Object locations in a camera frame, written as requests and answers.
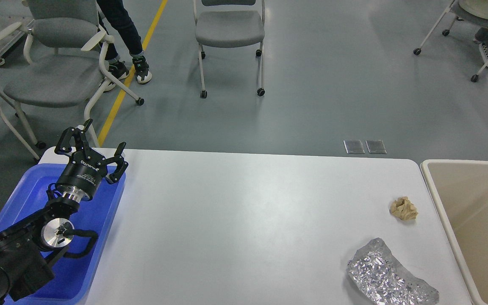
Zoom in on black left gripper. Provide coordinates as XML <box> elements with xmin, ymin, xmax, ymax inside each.
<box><xmin>54</xmin><ymin>119</ymin><xmax>128</xmax><ymax>201</ymax></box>

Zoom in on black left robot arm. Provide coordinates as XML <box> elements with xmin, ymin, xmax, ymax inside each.
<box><xmin>0</xmin><ymin>119</ymin><xmax>128</xmax><ymax>305</ymax></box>

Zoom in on grey chair with armrests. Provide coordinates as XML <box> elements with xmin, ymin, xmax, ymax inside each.
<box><xmin>0</xmin><ymin>0</ymin><xmax>144</xmax><ymax>149</ymax></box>

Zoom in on blue plastic tray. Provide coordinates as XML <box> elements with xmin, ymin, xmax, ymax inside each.
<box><xmin>0</xmin><ymin>164</ymin><xmax>127</xmax><ymax>305</ymax></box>

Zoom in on standing person legs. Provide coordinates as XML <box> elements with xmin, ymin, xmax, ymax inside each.
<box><xmin>97</xmin><ymin>0</ymin><xmax>152</xmax><ymax>84</ymax></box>

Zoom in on grey chair centre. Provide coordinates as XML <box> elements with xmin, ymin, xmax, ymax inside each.
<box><xmin>192</xmin><ymin>0</ymin><xmax>266</xmax><ymax>99</ymax></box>

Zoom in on metal floor plate left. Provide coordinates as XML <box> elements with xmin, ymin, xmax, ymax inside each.
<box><xmin>343</xmin><ymin>140</ymin><xmax>365</xmax><ymax>154</ymax></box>

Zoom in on metal floor plate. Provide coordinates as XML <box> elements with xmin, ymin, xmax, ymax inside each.
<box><xmin>366</xmin><ymin>140</ymin><xmax>387</xmax><ymax>154</ymax></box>
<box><xmin>343</xmin><ymin>140</ymin><xmax>365</xmax><ymax>154</ymax></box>

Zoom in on metal floor plate right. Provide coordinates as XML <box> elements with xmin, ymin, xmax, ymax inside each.
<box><xmin>366</xmin><ymin>140</ymin><xmax>387</xmax><ymax>154</ymax></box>

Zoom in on crumpled aluminium foil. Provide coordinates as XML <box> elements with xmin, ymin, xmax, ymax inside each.
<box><xmin>347</xmin><ymin>238</ymin><xmax>440</xmax><ymax>305</ymax></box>

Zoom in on crumpled brown paper ball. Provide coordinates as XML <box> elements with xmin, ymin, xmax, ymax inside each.
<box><xmin>389</xmin><ymin>197</ymin><xmax>418</xmax><ymax>221</ymax></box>

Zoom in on beige plastic bin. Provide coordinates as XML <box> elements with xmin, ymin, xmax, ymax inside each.
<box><xmin>421</xmin><ymin>159</ymin><xmax>488</xmax><ymax>305</ymax></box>

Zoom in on grey chair right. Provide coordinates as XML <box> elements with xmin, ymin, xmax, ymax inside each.
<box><xmin>413</xmin><ymin>0</ymin><xmax>488</xmax><ymax>83</ymax></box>

